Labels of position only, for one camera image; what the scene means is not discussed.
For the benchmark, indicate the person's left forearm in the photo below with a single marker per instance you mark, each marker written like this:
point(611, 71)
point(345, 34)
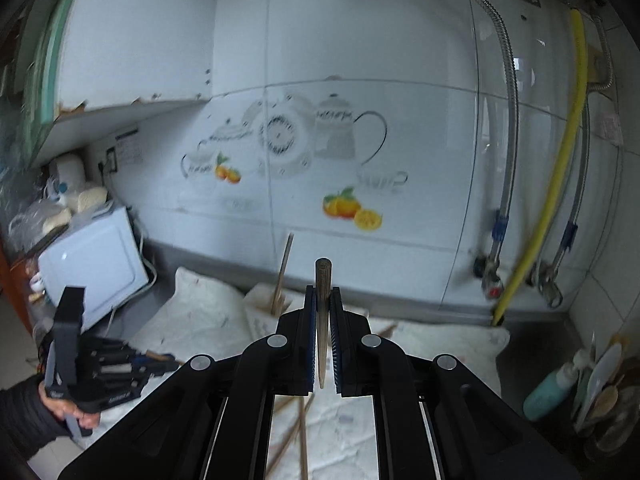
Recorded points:
point(25, 415)

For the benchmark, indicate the white quilted printed mat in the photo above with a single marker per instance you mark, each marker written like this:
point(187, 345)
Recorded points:
point(200, 310)

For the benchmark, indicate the cream plastic chopstick holder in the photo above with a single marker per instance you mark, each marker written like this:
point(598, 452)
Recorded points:
point(260, 312)

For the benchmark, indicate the metal pipe valve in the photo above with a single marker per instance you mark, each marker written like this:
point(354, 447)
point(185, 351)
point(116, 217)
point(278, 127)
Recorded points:
point(547, 285)

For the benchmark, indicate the person's left hand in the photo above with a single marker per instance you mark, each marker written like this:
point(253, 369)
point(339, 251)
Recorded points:
point(67, 407)

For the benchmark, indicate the dark utensil pot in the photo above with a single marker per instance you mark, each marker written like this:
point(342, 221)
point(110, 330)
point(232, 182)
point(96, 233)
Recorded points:
point(615, 435)

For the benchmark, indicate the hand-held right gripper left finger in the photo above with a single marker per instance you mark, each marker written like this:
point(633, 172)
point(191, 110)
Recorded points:
point(312, 340)

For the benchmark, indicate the green wall cabinet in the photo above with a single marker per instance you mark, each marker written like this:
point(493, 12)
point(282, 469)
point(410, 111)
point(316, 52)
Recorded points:
point(125, 35)

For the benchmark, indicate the pile of wooden chopsticks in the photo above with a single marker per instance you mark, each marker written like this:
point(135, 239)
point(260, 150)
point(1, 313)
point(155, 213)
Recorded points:
point(302, 435)

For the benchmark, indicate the white rice paddle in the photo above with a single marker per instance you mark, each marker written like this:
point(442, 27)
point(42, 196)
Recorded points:
point(602, 370)

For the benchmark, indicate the white wall label sticker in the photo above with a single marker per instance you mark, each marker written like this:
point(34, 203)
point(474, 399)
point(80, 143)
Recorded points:
point(127, 147)

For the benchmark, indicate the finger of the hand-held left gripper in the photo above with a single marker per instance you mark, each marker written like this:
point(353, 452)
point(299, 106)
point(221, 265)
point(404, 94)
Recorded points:
point(157, 357)
point(157, 370)

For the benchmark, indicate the single wooden chopstick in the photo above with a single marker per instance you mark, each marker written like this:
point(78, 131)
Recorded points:
point(323, 310)
point(282, 275)
point(161, 357)

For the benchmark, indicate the black wall socket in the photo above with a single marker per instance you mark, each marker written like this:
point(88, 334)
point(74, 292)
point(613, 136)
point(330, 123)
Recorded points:
point(110, 160)

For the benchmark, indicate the beige kitchen appliance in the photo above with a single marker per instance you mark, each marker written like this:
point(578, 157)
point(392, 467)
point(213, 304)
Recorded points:
point(87, 197)

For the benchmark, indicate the white electric kettle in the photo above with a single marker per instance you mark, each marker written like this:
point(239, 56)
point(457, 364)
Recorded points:
point(67, 172)

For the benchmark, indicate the white toaster oven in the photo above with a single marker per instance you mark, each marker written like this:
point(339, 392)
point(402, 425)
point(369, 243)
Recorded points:
point(95, 265)

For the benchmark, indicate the teal pump bottle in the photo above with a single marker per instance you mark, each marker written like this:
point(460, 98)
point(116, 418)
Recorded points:
point(547, 390)

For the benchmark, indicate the wooden spoon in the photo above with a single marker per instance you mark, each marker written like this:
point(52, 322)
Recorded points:
point(605, 400)

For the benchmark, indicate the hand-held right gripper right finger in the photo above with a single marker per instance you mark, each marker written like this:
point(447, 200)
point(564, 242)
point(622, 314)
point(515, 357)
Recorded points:
point(336, 345)

